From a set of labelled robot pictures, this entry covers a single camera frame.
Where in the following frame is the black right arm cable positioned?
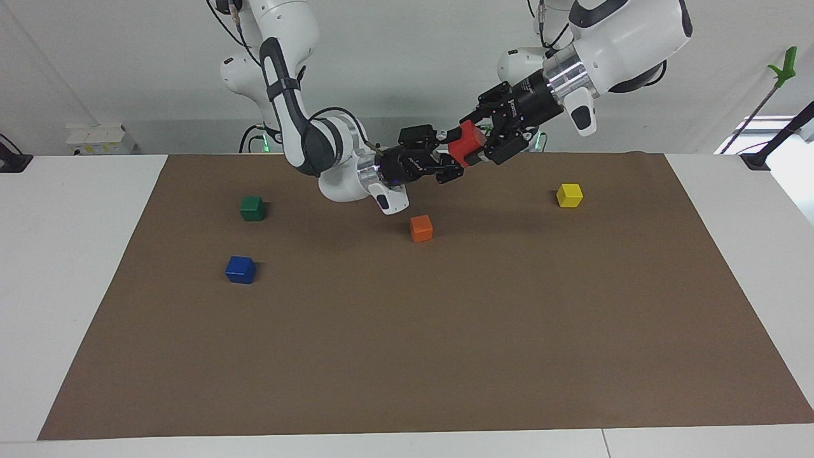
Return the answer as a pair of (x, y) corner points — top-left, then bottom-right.
(304, 106), (386, 160)

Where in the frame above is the red wooden block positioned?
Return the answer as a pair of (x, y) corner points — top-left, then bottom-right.
(448, 121), (487, 168)

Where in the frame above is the black table clamp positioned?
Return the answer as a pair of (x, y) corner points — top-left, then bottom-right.
(0, 134), (34, 174)

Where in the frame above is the black right base cable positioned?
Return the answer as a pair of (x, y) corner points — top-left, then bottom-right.
(238, 124), (268, 153)

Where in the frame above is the black slanted stand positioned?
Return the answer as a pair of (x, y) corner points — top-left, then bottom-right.
(741, 102), (814, 171)

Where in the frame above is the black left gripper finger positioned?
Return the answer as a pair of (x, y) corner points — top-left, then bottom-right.
(459, 81), (513, 126)
(483, 124), (542, 165)

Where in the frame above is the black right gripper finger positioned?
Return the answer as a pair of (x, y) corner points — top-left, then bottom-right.
(435, 155), (471, 186)
(399, 125), (466, 153)

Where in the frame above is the blue wooden block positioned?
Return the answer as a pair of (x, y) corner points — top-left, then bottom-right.
(225, 256), (258, 284)

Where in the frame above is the brown table mat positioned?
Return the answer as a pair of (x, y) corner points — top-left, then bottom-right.
(37, 151), (814, 441)

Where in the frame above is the white power strip box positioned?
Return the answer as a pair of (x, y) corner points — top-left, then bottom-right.
(66, 124), (135, 155)

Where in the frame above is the thin pole with green clip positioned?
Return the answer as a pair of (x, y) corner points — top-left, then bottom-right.
(722, 46), (797, 155)

